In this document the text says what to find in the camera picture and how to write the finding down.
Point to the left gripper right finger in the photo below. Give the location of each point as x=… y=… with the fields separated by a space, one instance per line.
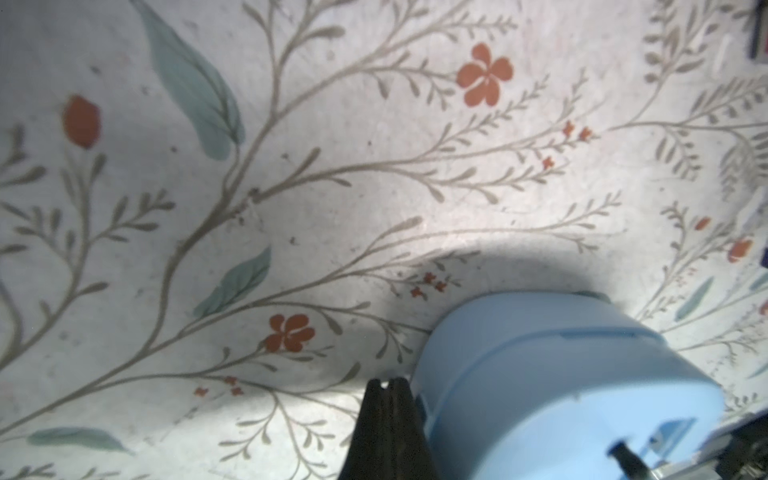
x=410 y=455

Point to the light blue alarm clock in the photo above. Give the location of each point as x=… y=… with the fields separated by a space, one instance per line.
x=543 y=385

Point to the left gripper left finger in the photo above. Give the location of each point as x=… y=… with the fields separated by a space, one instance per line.
x=370 y=454

